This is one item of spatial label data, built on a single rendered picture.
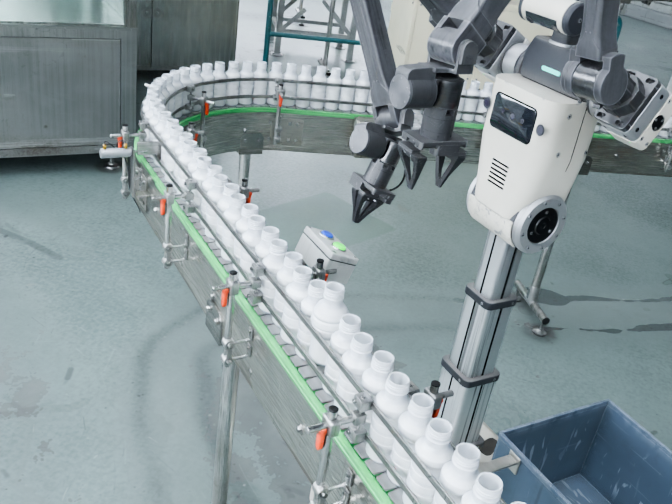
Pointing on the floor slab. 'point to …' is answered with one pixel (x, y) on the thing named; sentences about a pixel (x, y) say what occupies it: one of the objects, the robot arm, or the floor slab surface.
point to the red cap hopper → (312, 23)
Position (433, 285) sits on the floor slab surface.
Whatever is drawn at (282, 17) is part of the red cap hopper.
